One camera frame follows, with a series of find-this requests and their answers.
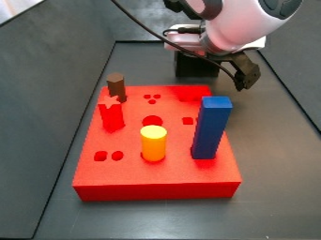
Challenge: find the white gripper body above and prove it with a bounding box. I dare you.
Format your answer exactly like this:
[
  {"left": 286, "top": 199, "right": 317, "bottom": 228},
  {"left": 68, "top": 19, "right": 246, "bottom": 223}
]
[{"left": 163, "top": 24, "right": 266, "bottom": 56}]

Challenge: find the red peg board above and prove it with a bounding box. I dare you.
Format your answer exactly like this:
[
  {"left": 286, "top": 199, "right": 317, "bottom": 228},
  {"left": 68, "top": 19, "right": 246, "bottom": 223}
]
[{"left": 72, "top": 85, "right": 242, "bottom": 202}]

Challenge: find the black curved stand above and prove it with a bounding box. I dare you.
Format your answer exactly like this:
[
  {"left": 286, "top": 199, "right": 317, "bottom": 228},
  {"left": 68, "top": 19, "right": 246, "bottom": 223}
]
[{"left": 173, "top": 52, "right": 219, "bottom": 77}]

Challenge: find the black cable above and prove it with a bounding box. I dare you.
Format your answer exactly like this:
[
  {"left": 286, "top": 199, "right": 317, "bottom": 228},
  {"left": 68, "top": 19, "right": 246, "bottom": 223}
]
[{"left": 109, "top": 0, "right": 244, "bottom": 92}]

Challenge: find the blue square peg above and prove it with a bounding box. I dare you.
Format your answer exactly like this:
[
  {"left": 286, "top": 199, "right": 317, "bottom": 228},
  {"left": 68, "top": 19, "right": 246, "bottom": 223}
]
[{"left": 190, "top": 97, "right": 232, "bottom": 159}]

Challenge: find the brown hexagonal peg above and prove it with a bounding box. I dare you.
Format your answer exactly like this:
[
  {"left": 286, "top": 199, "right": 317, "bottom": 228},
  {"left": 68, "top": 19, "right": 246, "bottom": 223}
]
[{"left": 107, "top": 72, "right": 127, "bottom": 103}]

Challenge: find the yellow cylinder peg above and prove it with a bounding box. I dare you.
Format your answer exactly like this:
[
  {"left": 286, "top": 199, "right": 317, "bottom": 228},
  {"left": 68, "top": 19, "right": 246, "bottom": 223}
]
[{"left": 140, "top": 125, "right": 167, "bottom": 161}]

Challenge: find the red star peg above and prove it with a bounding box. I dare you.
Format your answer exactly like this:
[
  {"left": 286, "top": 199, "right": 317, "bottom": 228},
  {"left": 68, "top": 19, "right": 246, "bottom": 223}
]
[{"left": 97, "top": 96, "right": 125, "bottom": 132}]

